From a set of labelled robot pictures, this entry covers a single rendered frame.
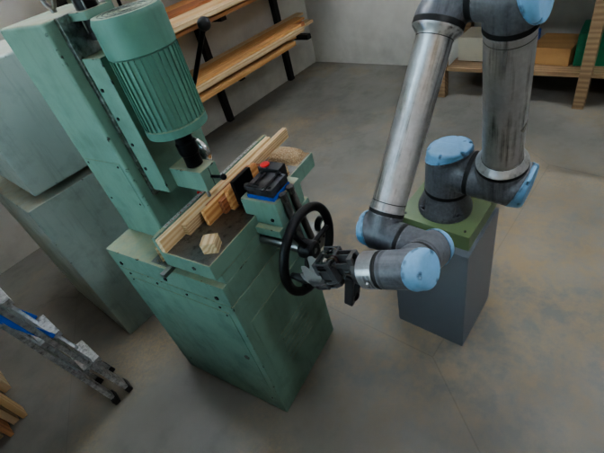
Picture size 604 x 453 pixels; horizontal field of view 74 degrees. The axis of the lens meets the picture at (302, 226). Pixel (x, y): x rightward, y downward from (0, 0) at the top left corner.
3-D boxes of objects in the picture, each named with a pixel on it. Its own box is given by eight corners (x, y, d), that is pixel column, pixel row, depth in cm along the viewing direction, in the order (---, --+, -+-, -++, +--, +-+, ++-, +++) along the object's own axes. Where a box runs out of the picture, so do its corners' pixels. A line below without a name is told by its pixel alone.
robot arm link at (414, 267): (446, 280, 88) (426, 299, 81) (395, 279, 96) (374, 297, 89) (437, 240, 87) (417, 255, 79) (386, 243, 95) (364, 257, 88)
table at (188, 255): (242, 290, 110) (235, 276, 106) (166, 265, 125) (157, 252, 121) (338, 167, 145) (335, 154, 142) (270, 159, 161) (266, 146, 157)
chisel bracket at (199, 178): (210, 196, 122) (199, 173, 117) (178, 190, 129) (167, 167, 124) (225, 182, 127) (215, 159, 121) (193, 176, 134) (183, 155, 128)
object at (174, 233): (166, 253, 120) (159, 241, 116) (162, 252, 121) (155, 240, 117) (273, 147, 155) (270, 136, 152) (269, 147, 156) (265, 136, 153)
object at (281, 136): (190, 235, 124) (185, 226, 121) (185, 234, 125) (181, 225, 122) (288, 137, 159) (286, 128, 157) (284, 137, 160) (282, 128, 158)
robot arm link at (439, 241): (417, 218, 102) (394, 233, 93) (462, 234, 95) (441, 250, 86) (411, 251, 106) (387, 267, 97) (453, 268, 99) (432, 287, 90)
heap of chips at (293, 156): (297, 166, 141) (294, 157, 138) (265, 162, 148) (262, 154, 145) (309, 153, 146) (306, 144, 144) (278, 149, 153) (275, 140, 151)
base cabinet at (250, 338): (287, 414, 167) (232, 310, 122) (190, 365, 196) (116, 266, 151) (334, 329, 194) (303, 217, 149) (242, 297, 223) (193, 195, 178)
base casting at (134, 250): (231, 309, 123) (221, 289, 117) (116, 266, 152) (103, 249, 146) (302, 217, 149) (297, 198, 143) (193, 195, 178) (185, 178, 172)
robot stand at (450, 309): (427, 276, 206) (425, 190, 171) (488, 297, 188) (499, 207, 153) (399, 318, 190) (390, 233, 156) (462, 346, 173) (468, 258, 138)
